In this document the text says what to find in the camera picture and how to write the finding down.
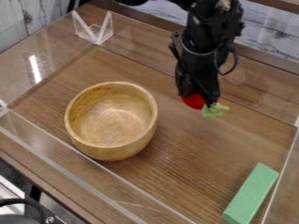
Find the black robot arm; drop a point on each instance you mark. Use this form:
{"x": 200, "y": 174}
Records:
{"x": 202, "y": 46}

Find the red felt strawberry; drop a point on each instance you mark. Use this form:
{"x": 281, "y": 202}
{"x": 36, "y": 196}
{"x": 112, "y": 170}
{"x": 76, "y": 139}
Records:
{"x": 196, "y": 102}

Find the clear acrylic corner bracket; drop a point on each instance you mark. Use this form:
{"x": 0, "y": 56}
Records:
{"x": 96, "y": 34}

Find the light wooden bowl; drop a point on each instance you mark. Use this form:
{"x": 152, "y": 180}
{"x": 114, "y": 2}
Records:
{"x": 110, "y": 120}

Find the green foam block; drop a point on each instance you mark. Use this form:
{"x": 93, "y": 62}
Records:
{"x": 250, "y": 195}

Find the black table leg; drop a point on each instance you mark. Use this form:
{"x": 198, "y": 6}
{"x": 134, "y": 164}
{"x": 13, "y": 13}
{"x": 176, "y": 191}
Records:
{"x": 34, "y": 193}

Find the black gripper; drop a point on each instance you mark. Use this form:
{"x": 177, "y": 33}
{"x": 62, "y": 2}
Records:
{"x": 197, "y": 68}

